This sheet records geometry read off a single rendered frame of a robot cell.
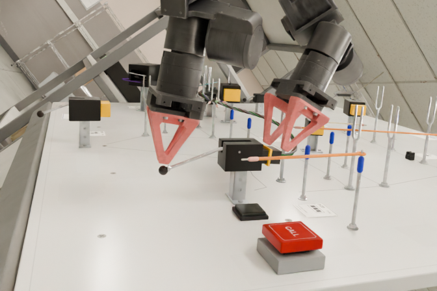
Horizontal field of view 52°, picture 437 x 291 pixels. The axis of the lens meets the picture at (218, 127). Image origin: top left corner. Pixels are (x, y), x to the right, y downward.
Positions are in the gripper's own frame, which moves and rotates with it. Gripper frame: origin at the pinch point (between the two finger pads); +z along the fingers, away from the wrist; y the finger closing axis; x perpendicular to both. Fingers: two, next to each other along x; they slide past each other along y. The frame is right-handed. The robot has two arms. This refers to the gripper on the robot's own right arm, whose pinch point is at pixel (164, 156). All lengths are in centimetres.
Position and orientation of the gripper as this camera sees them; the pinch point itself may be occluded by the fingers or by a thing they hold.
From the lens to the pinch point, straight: 63.0
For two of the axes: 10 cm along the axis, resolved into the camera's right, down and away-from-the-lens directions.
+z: -2.0, 9.7, 1.5
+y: -2.5, -2.0, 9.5
